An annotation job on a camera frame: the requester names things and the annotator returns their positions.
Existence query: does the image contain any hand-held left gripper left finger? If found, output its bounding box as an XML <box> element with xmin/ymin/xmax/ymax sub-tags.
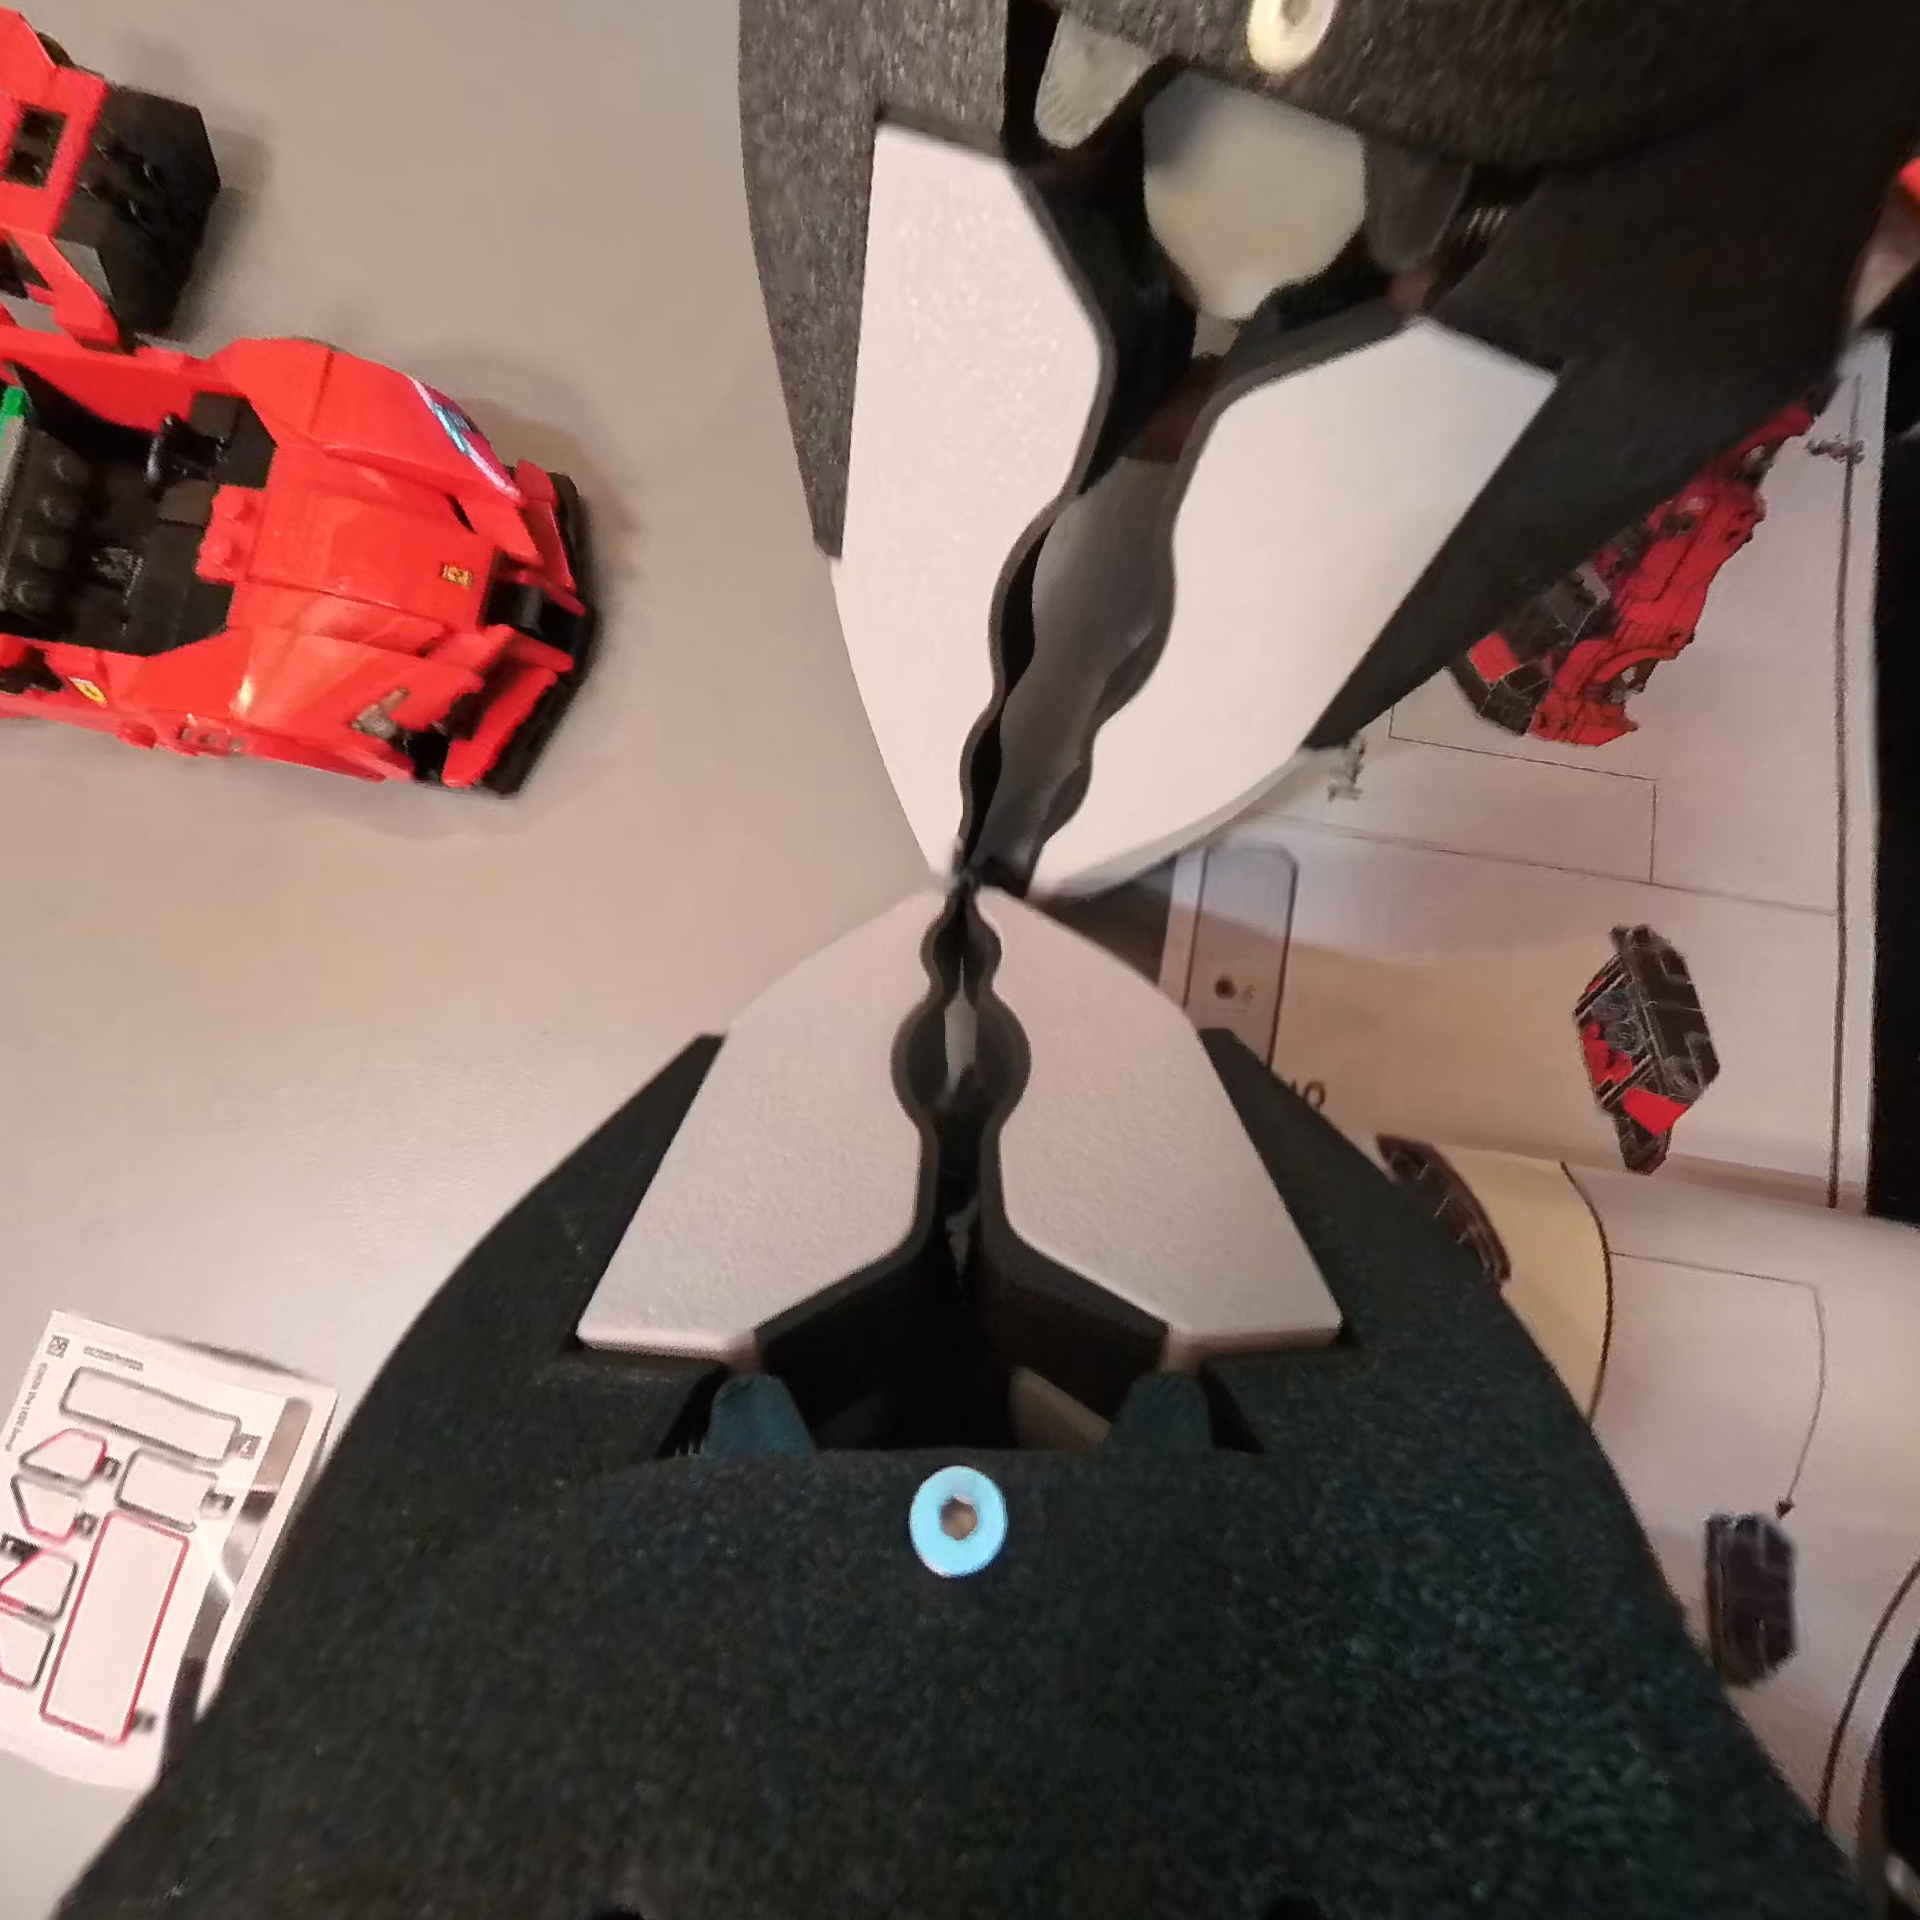
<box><xmin>574</xmin><ymin>892</ymin><xmax>961</xmax><ymax>1373</ymax></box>

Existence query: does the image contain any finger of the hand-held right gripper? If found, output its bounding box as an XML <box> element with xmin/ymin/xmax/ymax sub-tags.
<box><xmin>975</xmin><ymin>321</ymin><xmax>1559</xmax><ymax>898</ymax></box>
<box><xmin>828</xmin><ymin>125</ymin><xmax>1120</xmax><ymax>888</ymax></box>

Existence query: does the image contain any white sticker sheet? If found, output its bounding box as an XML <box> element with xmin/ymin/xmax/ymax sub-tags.
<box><xmin>0</xmin><ymin>1310</ymin><xmax>340</xmax><ymax>1790</ymax></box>

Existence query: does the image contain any red lego car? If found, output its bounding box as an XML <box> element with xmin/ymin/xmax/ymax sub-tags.
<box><xmin>0</xmin><ymin>0</ymin><xmax>599</xmax><ymax>798</ymax></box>

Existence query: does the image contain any lego instruction booklet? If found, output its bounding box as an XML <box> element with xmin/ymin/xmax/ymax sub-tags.
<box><xmin>1161</xmin><ymin>336</ymin><xmax>1920</xmax><ymax>1875</ymax></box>

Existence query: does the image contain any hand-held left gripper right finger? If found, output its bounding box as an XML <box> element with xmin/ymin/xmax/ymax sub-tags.
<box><xmin>958</xmin><ymin>896</ymin><xmax>1347</xmax><ymax>1373</ymax></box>

